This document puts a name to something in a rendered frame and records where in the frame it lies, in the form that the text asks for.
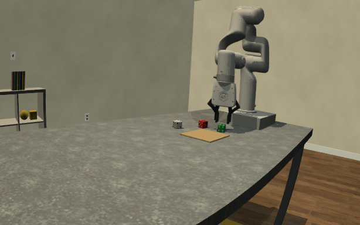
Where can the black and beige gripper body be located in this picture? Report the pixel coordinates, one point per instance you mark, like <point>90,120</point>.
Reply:
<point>224,94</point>

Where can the red die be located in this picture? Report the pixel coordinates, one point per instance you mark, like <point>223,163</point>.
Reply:
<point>203,124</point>

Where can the green die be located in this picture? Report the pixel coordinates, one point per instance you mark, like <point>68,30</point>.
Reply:
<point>221,127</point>

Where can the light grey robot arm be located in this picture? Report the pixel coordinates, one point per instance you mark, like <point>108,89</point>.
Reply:
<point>242,28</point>

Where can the white die with black pips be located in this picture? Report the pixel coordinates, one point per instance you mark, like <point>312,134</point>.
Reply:
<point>177,124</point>

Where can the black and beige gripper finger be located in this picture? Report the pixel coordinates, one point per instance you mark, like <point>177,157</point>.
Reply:
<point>215,108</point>
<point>231,111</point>

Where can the tan flat mat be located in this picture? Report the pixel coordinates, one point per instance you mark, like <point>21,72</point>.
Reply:
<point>205,135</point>

